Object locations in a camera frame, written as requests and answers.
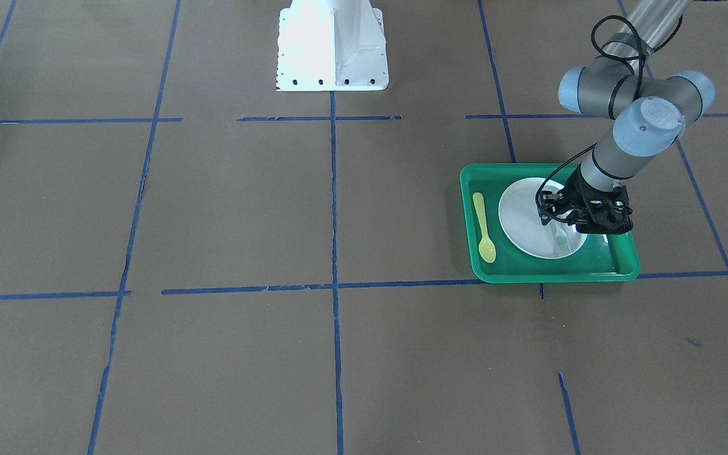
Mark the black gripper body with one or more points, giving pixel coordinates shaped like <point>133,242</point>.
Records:
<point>578,189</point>

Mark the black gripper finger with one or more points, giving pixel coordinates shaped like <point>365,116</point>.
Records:
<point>551,206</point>
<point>575,215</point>

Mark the white plastic fork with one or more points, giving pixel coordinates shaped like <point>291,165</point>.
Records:
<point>562,239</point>

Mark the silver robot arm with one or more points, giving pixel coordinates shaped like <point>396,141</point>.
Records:
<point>649,115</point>

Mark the white plate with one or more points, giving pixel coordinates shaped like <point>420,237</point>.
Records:
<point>518,218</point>

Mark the green plastic tray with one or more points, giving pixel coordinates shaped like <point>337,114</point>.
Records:
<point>599,259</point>

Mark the yellow plastic spoon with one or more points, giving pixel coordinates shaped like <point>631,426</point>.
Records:
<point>486,248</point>

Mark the small blue tape scrap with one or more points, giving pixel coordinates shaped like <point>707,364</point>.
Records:
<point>694,342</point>

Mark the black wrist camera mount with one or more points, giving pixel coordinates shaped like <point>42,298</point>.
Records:
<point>619,223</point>

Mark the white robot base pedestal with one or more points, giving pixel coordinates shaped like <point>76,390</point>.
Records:
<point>331,45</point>

